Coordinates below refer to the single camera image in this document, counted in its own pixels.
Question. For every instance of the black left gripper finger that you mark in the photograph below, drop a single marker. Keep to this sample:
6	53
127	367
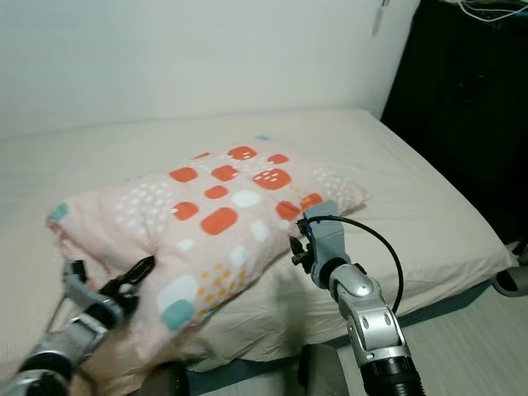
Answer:
140	271

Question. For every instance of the pink pillow with orange spots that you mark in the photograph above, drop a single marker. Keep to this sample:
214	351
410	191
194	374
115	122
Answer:
214	214

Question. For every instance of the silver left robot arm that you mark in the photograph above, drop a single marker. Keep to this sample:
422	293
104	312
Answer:
70	342

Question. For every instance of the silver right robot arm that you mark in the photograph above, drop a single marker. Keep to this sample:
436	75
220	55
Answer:
375	322

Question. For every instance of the cream mattress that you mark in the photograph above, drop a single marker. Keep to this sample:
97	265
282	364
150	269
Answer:
404	181

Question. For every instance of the black cabinet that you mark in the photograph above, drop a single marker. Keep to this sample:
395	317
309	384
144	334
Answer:
462	124

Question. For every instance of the grey caster wheel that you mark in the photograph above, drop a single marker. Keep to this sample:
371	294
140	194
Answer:
513	282

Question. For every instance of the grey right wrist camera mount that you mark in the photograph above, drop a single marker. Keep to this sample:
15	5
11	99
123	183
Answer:
330	239

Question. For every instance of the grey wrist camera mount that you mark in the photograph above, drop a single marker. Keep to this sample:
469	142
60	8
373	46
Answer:
330	239
78	289

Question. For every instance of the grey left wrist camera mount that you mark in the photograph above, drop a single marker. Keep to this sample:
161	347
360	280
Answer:
78	289

